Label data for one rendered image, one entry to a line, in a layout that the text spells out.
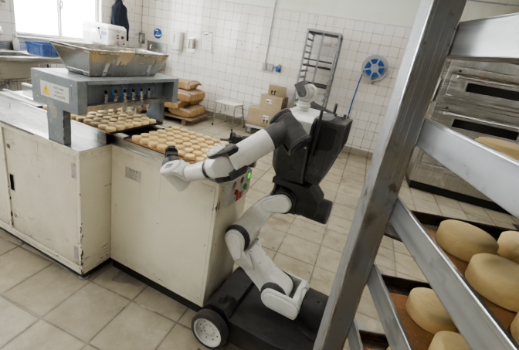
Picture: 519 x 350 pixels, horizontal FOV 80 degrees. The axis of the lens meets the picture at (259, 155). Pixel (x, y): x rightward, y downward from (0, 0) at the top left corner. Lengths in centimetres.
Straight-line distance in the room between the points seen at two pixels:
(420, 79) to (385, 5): 516
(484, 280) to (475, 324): 6
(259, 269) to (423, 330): 136
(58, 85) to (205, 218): 94
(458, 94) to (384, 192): 416
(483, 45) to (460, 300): 19
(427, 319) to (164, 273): 168
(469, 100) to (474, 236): 421
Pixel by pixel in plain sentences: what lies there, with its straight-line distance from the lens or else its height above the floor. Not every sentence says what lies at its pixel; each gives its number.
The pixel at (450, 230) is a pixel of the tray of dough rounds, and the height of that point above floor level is 133.
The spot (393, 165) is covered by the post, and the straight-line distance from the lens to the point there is 36.
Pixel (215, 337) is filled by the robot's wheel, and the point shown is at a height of 8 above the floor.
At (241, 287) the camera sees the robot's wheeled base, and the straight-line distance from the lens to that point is 188.
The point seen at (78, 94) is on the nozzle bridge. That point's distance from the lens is 166.
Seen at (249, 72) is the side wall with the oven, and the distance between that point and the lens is 584.
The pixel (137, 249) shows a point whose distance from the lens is 200.
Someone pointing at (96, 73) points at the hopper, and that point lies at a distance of 181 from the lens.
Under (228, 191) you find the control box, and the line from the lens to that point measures 151.
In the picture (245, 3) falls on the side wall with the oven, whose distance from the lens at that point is 596.
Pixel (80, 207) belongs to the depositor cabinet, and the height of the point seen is 53.
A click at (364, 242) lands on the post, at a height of 127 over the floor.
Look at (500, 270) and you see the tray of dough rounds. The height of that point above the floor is 133.
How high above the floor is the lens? 147
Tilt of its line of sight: 19 degrees down
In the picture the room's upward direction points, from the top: 10 degrees clockwise
